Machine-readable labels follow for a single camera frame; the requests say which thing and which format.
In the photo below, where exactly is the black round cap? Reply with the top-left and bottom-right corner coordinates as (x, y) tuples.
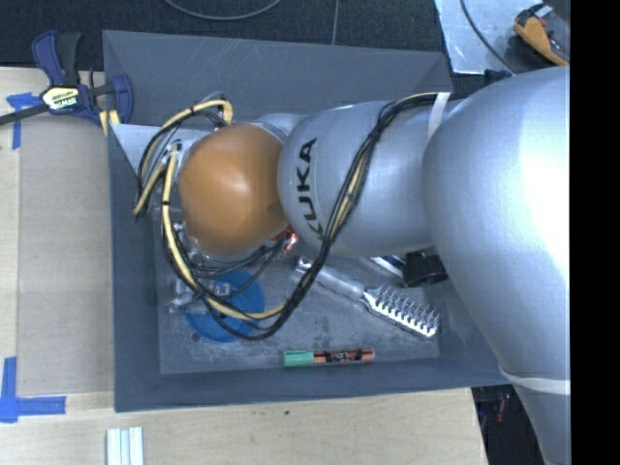
(403, 251), (450, 289)

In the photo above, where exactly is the silver bristle brush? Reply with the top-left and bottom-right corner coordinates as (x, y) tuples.
(294, 255), (443, 340)

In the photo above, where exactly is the white and blue packet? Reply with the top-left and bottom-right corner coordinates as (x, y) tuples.
(369, 255), (406, 278)

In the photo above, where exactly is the shiny orange packet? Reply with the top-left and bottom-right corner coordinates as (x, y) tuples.
(273, 227), (299, 257)

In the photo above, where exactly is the blue round disc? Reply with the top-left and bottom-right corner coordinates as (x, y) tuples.
(183, 270), (267, 344)

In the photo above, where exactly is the grey metal bin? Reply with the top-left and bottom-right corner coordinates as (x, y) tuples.
(102, 29), (511, 414)

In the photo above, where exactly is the orange marker with green cap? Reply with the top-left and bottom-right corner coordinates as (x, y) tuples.
(282, 347), (376, 369)

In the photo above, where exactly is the pale flat board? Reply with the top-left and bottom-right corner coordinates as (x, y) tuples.
(16, 119), (116, 397)

